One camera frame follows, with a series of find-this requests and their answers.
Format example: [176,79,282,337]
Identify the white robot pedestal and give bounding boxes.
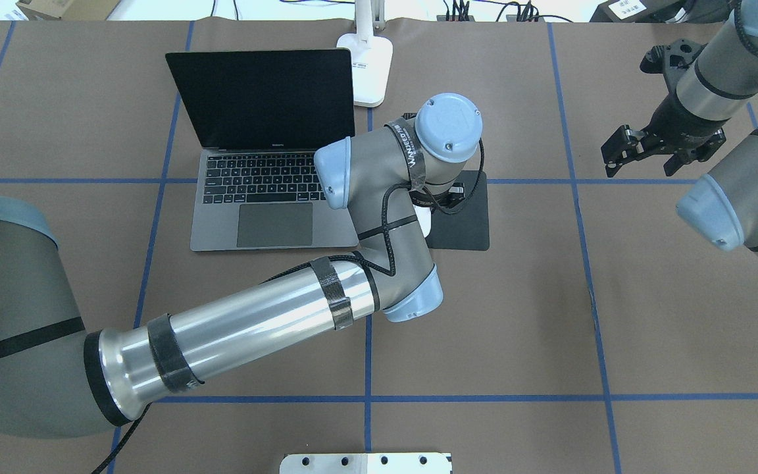
[279,452,454,473]

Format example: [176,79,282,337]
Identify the grey laptop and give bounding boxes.
[165,48,357,252]

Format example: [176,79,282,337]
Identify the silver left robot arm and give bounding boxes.
[0,93,482,438]

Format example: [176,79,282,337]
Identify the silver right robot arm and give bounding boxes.
[601,1,758,256]

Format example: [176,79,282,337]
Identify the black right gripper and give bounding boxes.
[601,95,727,179]

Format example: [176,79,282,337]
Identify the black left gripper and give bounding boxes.
[412,181,465,212]

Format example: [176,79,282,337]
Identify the black mouse pad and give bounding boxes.
[425,171,490,251]

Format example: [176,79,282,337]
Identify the white computer mouse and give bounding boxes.
[413,206,433,239]

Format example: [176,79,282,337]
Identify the black power strip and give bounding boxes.
[436,1,544,23]

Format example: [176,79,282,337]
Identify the black labelled box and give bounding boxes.
[590,1,687,23]

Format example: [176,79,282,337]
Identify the cardboard box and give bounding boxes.
[15,0,120,21]

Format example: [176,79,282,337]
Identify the white desk lamp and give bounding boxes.
[336,1,392,108]

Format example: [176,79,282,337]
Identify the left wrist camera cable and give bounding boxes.
[89,118,486,474]

